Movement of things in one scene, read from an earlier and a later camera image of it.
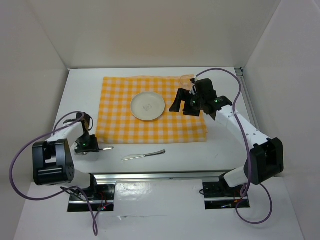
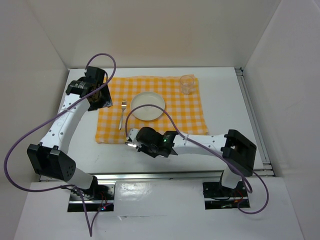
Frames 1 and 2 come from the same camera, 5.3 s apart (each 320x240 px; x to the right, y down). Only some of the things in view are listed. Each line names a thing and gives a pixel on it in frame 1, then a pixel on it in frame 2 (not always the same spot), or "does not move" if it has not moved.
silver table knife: [137, 156] → [131, 144]
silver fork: [105, 148] → [123, 105]
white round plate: [147, 106] does not move
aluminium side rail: [247, 98] does not move
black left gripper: [93, 148] → [106, 101]
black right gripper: [182, 95] → [142, 147]
